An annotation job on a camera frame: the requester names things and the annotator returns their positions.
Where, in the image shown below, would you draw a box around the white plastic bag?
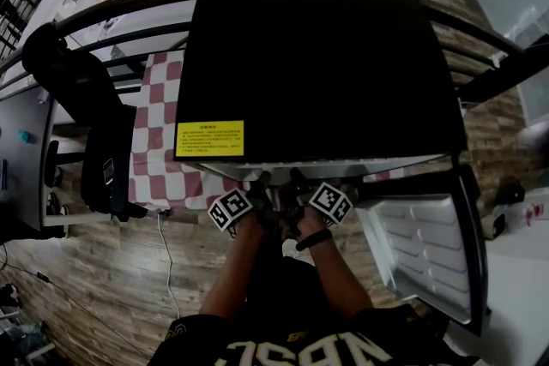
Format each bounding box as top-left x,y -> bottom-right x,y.
504,201 -> 549,232

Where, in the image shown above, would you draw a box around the white floor cable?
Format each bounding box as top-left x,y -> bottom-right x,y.
157,213 -> 181,321

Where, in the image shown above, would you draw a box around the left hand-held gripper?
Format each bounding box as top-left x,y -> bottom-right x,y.
208,170 -> 280,235

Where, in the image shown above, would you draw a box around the red white checkered tablecloth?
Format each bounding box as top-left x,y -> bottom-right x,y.
127,50 -> 262,212

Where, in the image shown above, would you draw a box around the yellow warning label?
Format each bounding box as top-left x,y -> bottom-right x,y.
175,119 -> 245,158

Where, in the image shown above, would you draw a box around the black floor cable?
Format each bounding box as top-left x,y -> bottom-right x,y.
0,243 -> 147,357

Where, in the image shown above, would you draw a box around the grey desk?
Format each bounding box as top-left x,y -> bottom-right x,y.
0,83 -> 69,243

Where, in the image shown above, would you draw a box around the black mesh office chair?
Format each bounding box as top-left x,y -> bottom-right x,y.
21,21 -> 172,223

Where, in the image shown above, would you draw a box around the black trousers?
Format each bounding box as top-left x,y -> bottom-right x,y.
246,226 -> 331,327

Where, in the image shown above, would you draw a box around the person's left forearm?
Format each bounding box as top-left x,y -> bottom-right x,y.
199,213 -> 267,322

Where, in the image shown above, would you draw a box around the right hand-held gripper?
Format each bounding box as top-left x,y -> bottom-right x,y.
285,166 -> 353,235

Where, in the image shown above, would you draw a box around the white table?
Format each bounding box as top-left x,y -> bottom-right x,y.
445,222 -> 549,366

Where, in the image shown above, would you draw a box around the black printed shirt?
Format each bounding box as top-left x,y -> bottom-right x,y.
148,303 -> 481,366

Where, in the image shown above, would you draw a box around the white shoe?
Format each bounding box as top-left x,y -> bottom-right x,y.
282,238 -> 317,265

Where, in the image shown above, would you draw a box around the black bag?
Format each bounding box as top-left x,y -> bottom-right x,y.
492,182 -> 527,207

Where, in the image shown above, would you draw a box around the person's right forearm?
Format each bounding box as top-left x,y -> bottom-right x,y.
295,207 -> 374,321

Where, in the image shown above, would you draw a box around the black mini fridge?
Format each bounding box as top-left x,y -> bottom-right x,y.
173,0 -> 490,338

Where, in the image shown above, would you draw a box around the black wristband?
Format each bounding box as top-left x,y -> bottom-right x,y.
294,228 -> 334,252

